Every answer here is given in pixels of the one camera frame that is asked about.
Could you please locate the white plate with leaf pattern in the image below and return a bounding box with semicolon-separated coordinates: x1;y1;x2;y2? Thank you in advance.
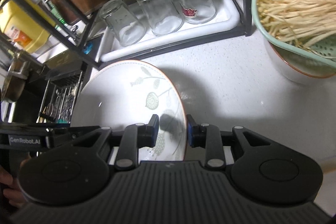
71;60;187;161

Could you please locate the black metal kitchen shelf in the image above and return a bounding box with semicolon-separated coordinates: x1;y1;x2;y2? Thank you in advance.
0;0;253;125

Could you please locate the person's left hand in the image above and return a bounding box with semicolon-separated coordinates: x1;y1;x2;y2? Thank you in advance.
1;166;26;208

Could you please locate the clear drinking glass left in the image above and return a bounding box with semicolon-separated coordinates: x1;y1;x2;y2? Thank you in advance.
99;0;146;47

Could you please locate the clear drinking glass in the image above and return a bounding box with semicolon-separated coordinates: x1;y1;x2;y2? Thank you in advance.
99;0;146;47
136;0;183;36

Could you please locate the yellow oil bottle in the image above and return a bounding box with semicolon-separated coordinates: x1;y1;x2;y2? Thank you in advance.
1;0;50;53

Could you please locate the white ceramic bowl under colander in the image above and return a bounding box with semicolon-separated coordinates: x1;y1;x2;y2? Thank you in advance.
263;38;335;85

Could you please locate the white drip tray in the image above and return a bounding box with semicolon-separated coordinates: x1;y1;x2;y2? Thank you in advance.
100;0;241;63

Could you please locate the clear drinking glass middle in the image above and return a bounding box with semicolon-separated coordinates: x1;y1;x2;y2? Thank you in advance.
136;0;183;36

